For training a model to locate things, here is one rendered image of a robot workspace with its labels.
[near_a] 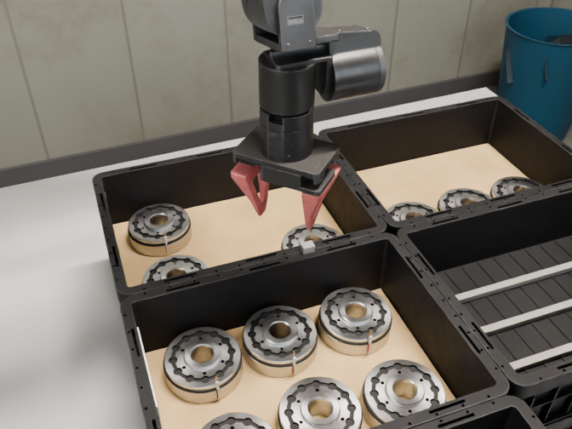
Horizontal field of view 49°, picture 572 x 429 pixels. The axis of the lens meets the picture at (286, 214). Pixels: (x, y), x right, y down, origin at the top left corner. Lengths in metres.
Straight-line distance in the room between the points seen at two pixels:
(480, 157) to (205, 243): 0.58
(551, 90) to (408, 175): 1.73
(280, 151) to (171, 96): 2.10
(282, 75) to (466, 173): 0.71
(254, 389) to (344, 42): 0.46
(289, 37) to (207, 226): 0.56
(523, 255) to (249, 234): 0.45
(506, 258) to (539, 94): 1.86
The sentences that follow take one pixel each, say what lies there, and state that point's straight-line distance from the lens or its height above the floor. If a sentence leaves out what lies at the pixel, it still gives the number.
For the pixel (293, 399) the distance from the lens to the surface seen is 0.81.
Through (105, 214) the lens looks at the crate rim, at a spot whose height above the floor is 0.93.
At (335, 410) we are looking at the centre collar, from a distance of 0.80.
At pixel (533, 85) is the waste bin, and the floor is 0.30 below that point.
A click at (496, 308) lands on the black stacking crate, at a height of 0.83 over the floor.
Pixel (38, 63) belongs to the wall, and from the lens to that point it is 2.60.
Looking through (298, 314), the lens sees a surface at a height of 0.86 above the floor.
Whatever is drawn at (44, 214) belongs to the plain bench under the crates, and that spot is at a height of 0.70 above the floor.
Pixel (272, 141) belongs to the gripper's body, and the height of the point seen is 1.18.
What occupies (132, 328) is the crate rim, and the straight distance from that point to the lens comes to 0.81.
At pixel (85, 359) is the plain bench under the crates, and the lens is 1.10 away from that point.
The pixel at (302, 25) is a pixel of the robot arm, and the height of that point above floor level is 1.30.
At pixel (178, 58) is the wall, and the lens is 2.68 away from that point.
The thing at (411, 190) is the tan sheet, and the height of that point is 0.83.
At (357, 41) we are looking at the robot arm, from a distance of 0.65.
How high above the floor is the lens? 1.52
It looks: 39 degrees down
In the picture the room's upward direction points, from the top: straight up
